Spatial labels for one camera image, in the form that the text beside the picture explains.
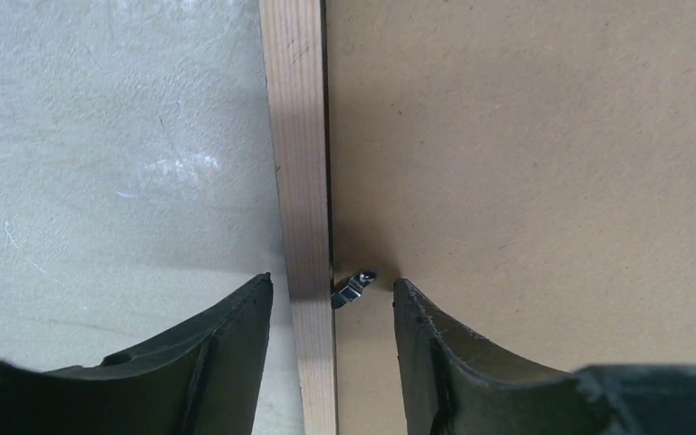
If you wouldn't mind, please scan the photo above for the metal frame retaining clip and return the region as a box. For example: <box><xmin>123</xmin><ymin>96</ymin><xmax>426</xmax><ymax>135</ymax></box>
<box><xmin>330</xmin><ymin>269</ymin><xmax>377</xmax><ymax>310</ymax></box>

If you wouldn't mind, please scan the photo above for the brown backing board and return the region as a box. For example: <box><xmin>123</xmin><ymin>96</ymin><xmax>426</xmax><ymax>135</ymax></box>
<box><xmin>326</xmin><ymin>1</ymin><xmax>696</xmax><ymax>434</ymax></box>

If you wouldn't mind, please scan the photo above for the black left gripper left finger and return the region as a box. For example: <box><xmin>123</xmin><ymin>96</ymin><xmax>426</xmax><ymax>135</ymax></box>
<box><xmin>42</xmin><ymin>274</ymin><xmax>274</xmax><ymax>434</ymax></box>

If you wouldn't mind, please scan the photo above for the blue wooden picture frame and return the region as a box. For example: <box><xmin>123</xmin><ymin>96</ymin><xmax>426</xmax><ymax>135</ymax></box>
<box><xmin>259</xmin><ymin>1</ymin><xmax>338</xmax><ymax>434</ymax></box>

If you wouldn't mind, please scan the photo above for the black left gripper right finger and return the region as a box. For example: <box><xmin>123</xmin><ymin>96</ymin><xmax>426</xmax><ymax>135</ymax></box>
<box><xmin>393</xmin><ymin>279</ymin><xmax>613</xmax><ymax>434</ymax></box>

